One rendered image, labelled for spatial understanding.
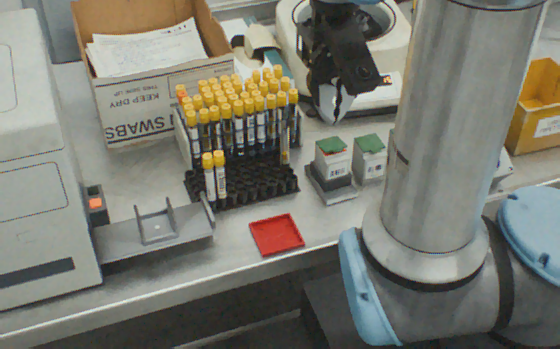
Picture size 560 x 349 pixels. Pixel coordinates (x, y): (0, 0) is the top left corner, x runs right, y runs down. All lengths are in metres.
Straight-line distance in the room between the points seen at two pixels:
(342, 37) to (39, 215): 0.45
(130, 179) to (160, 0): 0.41
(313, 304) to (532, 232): 0.31
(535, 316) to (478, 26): 0.34
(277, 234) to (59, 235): 0.32
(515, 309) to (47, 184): 0.54
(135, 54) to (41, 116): 0.56
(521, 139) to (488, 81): 0.73
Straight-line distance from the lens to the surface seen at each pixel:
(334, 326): 0.84
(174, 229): 0.98
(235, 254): 1.01
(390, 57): 1.26
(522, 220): 0.68
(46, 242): 0.92
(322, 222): 1.05
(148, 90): 1.15
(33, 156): 0.83
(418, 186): 0.54
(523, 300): 0.68
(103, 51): 1.36
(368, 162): 1.08
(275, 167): 1.11
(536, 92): 1.36
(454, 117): 0.49
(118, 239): 1.00
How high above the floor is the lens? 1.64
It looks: 42 degrees down
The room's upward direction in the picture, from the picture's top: straight up
